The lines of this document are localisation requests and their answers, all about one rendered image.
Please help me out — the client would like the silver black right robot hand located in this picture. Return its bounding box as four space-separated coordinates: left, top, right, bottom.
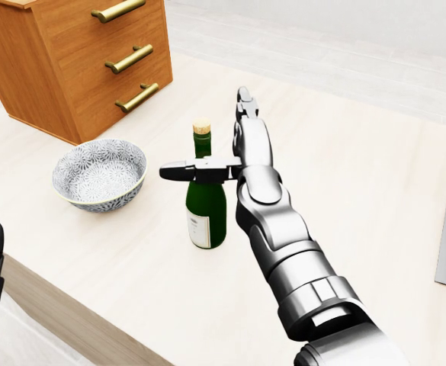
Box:
159 86 323 266

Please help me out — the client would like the green wine bottle with cork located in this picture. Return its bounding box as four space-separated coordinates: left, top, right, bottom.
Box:
185 117 228 250

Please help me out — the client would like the grey patterned bowl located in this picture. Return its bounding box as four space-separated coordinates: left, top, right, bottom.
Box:
52 138 148 214

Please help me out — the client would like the wooden cabinet drawer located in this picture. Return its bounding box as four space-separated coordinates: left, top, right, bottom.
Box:
47 22 172 104
64 53 175 146
31 0 169 58

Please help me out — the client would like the wooden cabinet with drawers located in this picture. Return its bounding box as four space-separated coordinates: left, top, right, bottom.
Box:
0 0 175 146

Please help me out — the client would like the brass drawer handle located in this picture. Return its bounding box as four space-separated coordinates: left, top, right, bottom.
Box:
114 82 160 114
104 43 154 75
91 0 147 24

